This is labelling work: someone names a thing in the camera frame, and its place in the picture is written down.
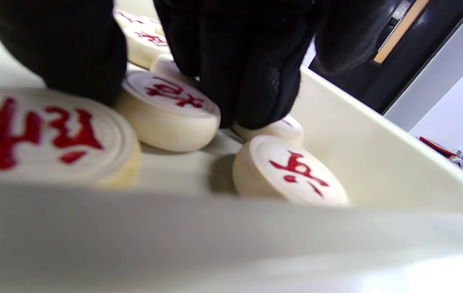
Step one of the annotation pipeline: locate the heap of cream chess pieces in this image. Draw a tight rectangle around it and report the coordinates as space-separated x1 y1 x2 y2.
0 10 351 207

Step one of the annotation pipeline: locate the red flat object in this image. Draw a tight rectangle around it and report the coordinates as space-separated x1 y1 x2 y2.
419 136 459 160

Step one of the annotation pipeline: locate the person's right hand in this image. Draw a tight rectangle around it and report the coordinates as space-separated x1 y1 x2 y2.
0 0 395 130

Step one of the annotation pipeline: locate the white plastic tray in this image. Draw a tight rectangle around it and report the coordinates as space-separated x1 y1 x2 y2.
0 0 463 293

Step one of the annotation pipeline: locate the black cabinet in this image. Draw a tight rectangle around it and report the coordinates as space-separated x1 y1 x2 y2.
309 0 463 114

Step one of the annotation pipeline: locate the cream round chess disc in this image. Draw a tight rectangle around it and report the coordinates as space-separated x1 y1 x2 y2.
113 71 222 153

